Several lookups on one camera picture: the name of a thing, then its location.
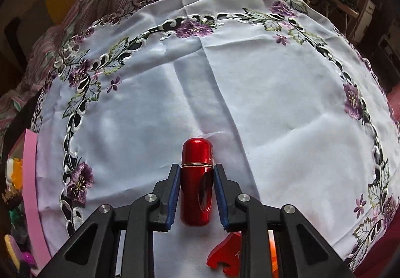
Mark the white embroidered floral tablecloth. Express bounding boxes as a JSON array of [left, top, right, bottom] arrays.
[[31, 0, 400, 278]]

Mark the magenta plastic disc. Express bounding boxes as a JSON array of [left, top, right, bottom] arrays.
[[20, 251, 36, 267]]

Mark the orange plastic piece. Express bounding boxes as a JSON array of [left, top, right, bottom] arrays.
[[8, 158, 24, 185]]

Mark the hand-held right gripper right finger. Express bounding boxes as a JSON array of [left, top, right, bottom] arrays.
[[213, 163, 351, 278]]

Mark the orange plastic block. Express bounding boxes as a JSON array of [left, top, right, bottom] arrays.
[[269, 231, 279, 278]]

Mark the red cloth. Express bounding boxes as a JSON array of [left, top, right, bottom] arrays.
[[353, 84, 400, 278]]

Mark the red flat plastic piece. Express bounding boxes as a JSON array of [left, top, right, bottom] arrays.
[[206, 232, 243, 275]]

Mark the brown flower-shaped piece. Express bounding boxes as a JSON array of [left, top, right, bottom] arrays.
[[1, 187, 24, 207]]

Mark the pink-edged white box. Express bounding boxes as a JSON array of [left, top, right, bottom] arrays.
[[6, 128, 52, 278]]

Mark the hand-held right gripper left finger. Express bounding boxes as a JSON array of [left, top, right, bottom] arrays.
[[47, 163, 182, 278]]

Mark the red metallic capsule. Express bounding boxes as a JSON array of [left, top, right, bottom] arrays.
[[180, 138, 216, 227]]

